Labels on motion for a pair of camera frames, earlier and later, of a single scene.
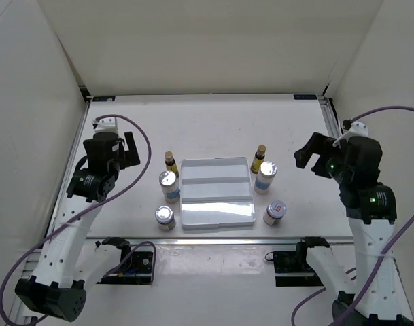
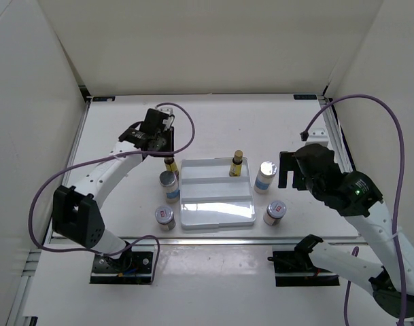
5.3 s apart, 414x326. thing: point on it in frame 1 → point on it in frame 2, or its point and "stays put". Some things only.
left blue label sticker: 103,98 stays put
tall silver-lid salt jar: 268,170 stays put
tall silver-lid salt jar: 169,186 stays put
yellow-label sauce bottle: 170,163 stays put
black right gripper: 317,145 → 287,163
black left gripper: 130,157 → 170,134
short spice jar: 275,210 stays put
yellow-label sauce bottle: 258,159 → 235,167
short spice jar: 165,217 stays put
